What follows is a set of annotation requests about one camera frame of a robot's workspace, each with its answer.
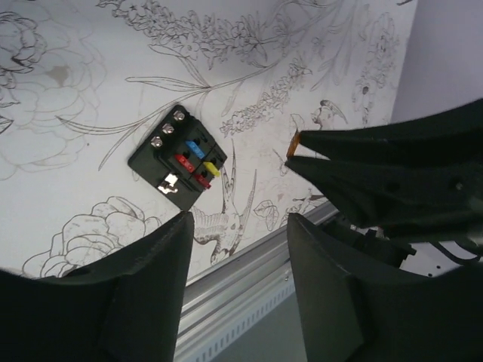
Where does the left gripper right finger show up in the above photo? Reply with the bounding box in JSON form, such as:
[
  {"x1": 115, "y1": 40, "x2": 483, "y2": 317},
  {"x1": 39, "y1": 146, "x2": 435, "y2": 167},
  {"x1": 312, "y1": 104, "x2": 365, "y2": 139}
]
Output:
[{"x1": 287, "y1": 213, "x2": 482, "y2": 361}]

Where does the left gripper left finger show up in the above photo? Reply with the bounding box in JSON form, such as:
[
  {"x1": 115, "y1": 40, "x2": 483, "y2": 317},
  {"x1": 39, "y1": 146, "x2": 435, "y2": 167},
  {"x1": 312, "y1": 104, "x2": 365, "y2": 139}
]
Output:
[{"x1": 1, "y1": 212, "x2": 194, "y2": 361}]

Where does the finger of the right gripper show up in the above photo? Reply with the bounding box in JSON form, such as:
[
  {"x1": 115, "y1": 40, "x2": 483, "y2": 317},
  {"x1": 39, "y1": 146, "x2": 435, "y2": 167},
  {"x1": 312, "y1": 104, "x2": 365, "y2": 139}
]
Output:
[
  {"x1": 285, "y1": 156, "x2": 482, "y2": 241},
  {"x1": 299, "y1": 99, "x2": 482, "y2": 162}
]

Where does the orange blade fuse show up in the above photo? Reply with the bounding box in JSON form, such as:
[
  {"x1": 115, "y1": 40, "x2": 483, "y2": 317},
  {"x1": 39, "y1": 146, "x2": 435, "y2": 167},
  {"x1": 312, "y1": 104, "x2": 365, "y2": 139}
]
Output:
[{"x1": 286, "y1": 130, "x2": 300, "y2": 158}]

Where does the black fuse box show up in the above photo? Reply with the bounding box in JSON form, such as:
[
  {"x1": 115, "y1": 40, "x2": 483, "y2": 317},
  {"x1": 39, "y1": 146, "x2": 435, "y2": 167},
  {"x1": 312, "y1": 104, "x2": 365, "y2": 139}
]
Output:
[{"x1": 128, "y1": 105, "x2": 227, "y2": 211}]

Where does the blue blade fuse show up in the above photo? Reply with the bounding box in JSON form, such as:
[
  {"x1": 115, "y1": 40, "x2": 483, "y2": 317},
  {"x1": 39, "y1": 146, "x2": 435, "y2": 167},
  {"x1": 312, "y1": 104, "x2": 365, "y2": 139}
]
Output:
[{"x1": 186, "y1": 140, "x2": 205, "y2": 160}]

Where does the dark red blade fuse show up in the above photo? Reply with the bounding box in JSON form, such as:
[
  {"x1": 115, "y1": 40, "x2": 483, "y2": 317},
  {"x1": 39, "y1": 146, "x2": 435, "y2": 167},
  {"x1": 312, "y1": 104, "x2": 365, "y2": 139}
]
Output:
[{"x1": 193, "y1": 173, "x2": 211, "y2": 189}]

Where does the yellow blade fuse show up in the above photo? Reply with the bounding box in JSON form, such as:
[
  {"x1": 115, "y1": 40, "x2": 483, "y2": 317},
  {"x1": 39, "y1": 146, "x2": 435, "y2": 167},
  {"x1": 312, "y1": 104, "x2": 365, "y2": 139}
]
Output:
[{"x1": 203, "y1": 161, "x2": 220, "y2": 177}]

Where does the white slotted cable duct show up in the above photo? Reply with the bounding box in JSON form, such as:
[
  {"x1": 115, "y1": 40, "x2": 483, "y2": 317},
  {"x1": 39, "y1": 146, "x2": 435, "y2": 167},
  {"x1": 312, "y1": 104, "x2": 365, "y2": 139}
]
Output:
[{"x1": 177, "y1": 281, "x2": 295, "y2": 362}]

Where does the aluminium mounting rail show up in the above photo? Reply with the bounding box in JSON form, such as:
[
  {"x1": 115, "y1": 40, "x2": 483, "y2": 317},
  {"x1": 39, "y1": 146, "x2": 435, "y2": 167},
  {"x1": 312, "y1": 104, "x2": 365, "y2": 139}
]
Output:
[{"x1": 174, "y1": 226, "x2": 293, "y2": 361}]

